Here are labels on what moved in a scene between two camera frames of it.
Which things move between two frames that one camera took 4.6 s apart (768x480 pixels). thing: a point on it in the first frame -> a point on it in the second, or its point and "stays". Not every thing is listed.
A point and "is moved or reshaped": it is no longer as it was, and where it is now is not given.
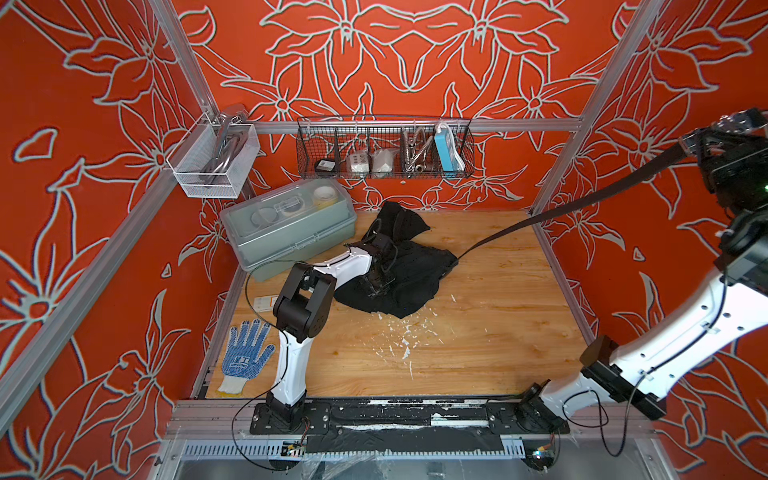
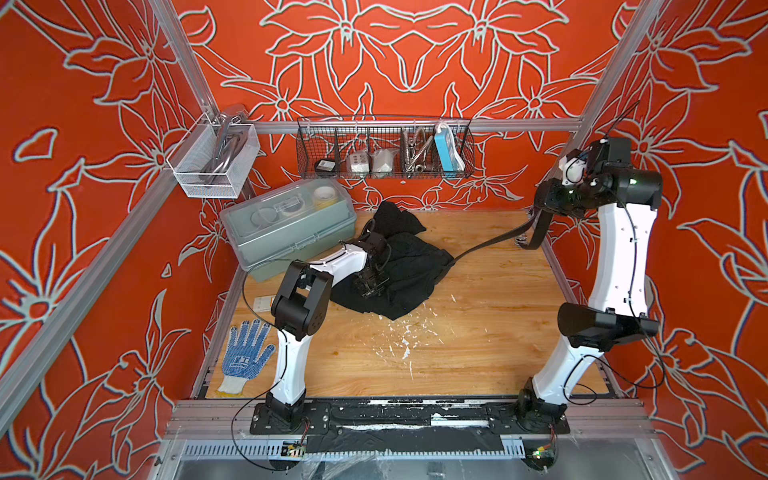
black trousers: (419, 267) stays
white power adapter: (359, 163) stays
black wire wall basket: (384, 147) stays
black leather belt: (673, 154) is moved or reshaped
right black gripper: (736, 154) -> (548, 198)
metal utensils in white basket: (231, 136) stays
